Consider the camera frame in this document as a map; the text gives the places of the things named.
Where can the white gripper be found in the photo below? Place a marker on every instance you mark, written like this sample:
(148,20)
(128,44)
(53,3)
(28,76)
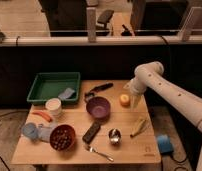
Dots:
(137,89)

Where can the clear plastic bag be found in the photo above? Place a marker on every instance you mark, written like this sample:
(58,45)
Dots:
(44,132)

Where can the yellow banana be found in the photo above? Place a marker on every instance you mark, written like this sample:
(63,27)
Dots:
(138,125)

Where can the shiny metal cup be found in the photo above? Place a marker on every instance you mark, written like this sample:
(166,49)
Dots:
(114,136)

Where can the purple bowl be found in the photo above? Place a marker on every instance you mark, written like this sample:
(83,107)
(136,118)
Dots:
(98,107)

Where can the orange carrot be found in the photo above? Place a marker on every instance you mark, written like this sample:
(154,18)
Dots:
(43,115)

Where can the green plastic tray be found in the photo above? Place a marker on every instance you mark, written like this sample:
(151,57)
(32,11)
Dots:
(50,85)

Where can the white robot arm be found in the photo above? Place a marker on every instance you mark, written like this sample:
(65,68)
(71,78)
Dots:
(149,75)

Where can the silver fork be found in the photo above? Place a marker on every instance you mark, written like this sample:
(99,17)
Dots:
(92,150)

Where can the red bowl with beans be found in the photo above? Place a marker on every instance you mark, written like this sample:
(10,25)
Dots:
(62,137)

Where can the blue grey sponge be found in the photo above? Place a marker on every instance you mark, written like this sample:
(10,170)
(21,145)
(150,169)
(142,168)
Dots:
(66,94)

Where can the white paper cup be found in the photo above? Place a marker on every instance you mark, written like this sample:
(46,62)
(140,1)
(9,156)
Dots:
(53,105)

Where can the black office chair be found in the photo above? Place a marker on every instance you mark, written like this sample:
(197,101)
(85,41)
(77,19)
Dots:
(104,19)

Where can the black handled peeler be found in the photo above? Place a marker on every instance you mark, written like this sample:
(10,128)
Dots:
(97,89)

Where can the orange yellow apple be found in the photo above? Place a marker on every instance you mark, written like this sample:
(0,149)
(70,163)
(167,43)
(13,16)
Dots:
(124,100)

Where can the black remote control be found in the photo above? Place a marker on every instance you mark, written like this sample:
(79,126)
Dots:
(91,132)

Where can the wooden table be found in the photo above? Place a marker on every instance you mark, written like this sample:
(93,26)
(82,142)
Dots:
(102,130)

